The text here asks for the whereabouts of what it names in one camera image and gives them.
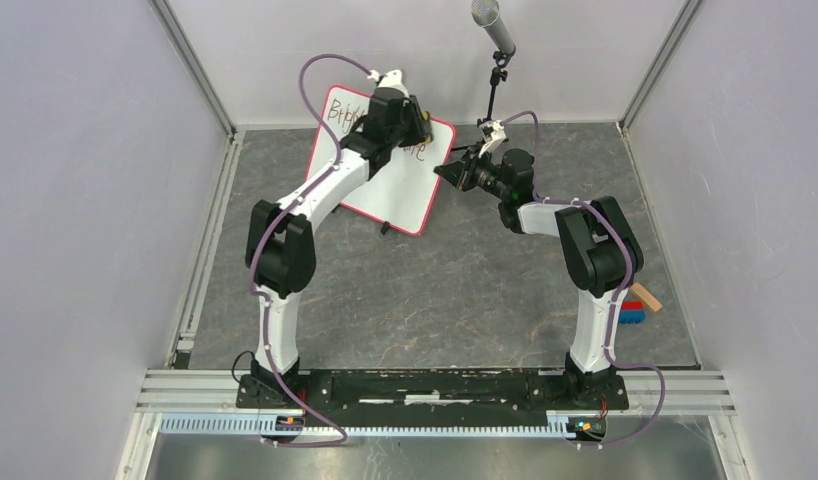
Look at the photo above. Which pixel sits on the red toy brick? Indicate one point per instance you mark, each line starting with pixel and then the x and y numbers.
pixel 633 306

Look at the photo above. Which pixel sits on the pink framed whiteboard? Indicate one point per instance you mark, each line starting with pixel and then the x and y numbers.
pixel 402 192

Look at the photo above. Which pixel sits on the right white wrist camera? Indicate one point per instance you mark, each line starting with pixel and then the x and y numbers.
pixel 493 132

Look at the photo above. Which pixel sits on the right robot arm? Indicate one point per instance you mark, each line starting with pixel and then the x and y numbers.
pixel 600 252

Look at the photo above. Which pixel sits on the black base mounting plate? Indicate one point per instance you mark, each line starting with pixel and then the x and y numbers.
pixel 424 398

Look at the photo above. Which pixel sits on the slotted cable duct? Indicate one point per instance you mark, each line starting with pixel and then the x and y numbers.
pixel 287 427

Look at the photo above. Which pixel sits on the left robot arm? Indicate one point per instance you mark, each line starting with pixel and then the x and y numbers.
pixel 283 261

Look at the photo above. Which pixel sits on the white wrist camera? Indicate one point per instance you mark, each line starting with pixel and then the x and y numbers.
pixel 392 79
pixel 493 132

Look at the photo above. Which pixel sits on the grey microphone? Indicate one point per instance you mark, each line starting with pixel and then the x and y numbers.
pixel 487 15

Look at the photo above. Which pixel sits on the yellow bone-shaped eraser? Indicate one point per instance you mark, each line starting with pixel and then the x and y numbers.
pixel 426 127

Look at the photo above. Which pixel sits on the blue toy brick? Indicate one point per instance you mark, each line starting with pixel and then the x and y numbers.
pixel 631 317

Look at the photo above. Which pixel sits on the wooden block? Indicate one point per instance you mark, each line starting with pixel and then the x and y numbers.
pixel 648 300

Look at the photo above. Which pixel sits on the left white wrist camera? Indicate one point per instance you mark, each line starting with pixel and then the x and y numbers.
pixel 392 79

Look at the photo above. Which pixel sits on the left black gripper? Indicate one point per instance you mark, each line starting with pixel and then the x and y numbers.
pixel 418 127

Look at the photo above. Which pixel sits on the black microphone tripod stand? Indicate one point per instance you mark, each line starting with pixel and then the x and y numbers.
pixel 498 74

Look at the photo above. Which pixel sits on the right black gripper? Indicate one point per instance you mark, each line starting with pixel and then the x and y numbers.
pixel 460 173

